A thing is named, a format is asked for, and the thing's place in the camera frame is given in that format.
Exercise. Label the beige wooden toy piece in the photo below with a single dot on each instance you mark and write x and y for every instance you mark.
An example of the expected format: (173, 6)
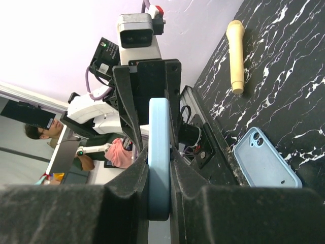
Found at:
(234, 33)

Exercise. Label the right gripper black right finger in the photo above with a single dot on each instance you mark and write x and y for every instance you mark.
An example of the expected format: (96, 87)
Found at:
(205, 213)

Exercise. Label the blue cased phone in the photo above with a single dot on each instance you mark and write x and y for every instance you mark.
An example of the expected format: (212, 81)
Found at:
(159, 160)

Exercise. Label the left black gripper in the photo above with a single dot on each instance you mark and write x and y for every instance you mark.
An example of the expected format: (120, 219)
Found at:
(136, 85)

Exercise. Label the black monitor screen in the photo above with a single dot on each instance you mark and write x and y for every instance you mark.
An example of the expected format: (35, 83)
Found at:
(28, 114)

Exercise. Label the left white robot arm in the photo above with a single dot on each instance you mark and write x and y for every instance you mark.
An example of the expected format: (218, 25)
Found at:
(84, 112)

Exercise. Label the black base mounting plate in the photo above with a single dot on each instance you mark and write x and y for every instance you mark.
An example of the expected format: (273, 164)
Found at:
(212, 158)

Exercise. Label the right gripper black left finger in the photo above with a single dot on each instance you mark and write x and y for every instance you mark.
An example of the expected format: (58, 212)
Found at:
(115, 212)

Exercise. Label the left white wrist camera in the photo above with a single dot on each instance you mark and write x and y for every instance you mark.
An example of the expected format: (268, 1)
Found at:
(137, 37)

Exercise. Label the light blue phone case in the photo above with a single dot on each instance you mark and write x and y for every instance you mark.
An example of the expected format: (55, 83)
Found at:
(261, 164)

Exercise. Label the aluminium frame rail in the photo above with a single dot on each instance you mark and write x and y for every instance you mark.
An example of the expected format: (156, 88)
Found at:
(188, 99)

